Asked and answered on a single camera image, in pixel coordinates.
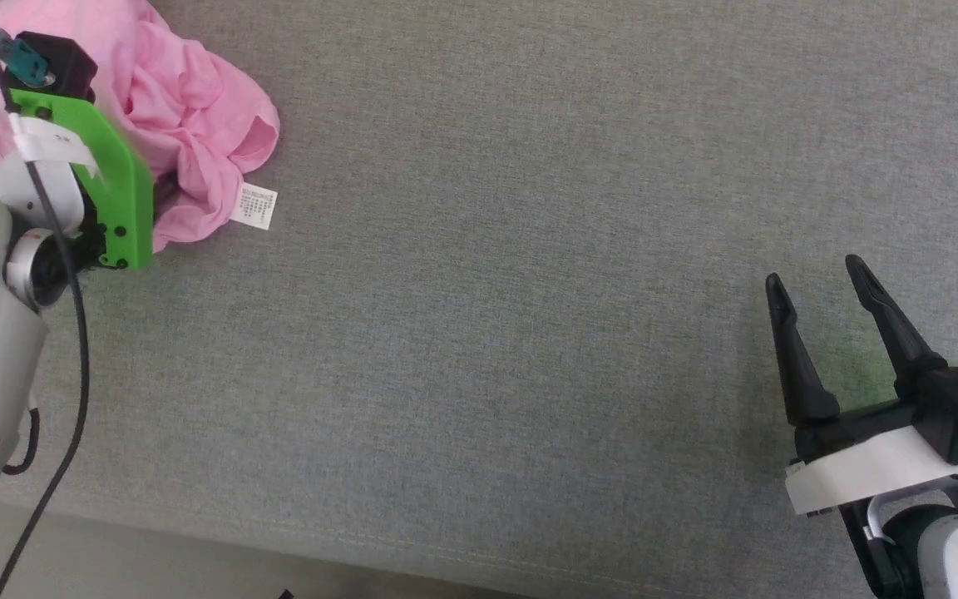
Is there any black cable with teal plug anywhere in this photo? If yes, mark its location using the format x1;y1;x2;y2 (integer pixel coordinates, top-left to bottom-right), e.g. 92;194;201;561
0;27;93;599

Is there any thin black cable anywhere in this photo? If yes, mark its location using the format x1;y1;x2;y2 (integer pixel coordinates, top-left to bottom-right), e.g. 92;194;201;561
1;406;42;477

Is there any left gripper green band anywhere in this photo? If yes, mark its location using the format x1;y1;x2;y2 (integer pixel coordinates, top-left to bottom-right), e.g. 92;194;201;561
7;87;185;270

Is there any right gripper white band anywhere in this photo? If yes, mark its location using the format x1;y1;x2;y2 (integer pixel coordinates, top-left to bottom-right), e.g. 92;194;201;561
765;255;958;517

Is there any pink garment with white label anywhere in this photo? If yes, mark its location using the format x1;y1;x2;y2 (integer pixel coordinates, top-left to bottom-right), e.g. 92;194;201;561
0;0;282;253

